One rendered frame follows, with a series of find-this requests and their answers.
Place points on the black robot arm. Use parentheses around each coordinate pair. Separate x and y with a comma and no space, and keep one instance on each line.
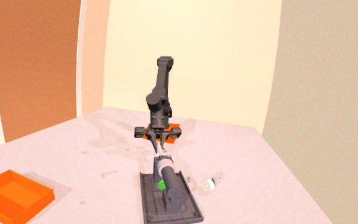
(157,100)

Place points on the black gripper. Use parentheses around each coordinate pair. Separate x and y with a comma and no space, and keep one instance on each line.
(157,128)

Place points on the dark grey flat washer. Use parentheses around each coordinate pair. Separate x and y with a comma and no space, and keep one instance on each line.
(217,177)

